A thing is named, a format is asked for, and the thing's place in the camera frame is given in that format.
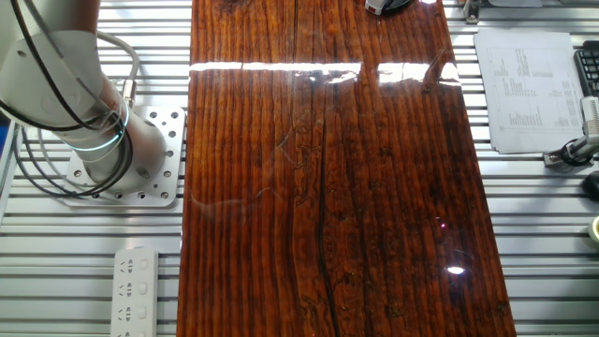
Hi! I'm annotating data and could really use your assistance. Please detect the grey metal clamp tool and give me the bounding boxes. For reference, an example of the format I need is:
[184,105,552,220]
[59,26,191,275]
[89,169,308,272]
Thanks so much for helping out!
[543,135,599,169]

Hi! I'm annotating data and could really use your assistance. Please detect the metal bar clamp black handle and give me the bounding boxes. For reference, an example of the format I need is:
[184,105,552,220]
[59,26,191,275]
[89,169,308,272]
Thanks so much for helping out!
[381,0,416,13]

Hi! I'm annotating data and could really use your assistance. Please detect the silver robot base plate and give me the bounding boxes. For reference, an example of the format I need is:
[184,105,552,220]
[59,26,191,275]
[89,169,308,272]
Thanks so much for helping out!
[60,105,187,208]

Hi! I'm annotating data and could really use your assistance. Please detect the small metal bracket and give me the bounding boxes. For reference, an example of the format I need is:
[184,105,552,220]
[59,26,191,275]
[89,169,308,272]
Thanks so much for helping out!
[462,0,483,25]

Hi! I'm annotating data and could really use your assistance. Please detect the brown wooden board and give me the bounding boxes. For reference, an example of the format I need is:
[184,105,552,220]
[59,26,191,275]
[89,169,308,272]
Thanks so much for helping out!
[176,0,519,337]

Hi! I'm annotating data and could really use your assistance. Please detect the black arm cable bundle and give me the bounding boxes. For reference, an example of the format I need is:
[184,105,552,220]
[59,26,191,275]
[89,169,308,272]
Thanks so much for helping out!
[0,0,135,200]

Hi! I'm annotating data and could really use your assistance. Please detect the printed paper sheets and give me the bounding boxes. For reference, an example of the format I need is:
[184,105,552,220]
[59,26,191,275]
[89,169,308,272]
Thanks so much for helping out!
[473,26,586,154]

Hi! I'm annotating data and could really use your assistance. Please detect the ribbed silver exterior camera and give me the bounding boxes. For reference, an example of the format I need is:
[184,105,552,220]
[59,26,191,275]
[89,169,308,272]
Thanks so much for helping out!
[581,95,599,138]

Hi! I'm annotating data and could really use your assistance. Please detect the thick grey robot cable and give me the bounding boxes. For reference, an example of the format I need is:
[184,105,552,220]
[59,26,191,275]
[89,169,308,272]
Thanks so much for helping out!
[95,30,141,109]

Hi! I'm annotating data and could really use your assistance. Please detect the black keyboard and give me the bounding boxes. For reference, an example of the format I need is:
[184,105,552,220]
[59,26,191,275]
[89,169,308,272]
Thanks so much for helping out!
[574,40,599,97]

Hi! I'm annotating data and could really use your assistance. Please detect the white power strip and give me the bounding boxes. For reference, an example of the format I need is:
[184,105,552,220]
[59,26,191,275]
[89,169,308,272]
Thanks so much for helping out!
[110,246,160,337]

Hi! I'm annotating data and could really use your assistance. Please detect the black round object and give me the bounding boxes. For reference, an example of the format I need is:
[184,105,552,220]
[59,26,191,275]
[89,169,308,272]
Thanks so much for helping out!
[582,170,599,201]

